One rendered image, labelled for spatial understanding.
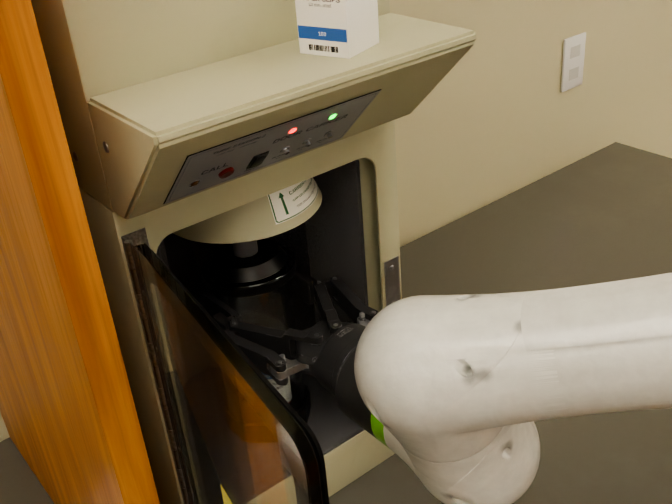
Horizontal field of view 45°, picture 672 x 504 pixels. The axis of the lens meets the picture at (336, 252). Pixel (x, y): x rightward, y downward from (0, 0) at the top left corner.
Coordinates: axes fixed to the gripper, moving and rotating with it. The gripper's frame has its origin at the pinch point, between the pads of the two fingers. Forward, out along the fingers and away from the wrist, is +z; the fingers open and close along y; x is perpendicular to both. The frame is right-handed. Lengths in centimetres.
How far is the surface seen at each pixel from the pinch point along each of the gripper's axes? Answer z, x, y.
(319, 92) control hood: -21.4, -30.0, 3.7
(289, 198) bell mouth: -7.7, -14.5, -1.4
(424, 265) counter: 22, 26, -48
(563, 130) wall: 33, 19, -102
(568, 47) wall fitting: 32, 0, -101
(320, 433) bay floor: -7.0, 18.3, -2.4
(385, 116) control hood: -14.2, -22.6, -9.2
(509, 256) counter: 13, 26, -61
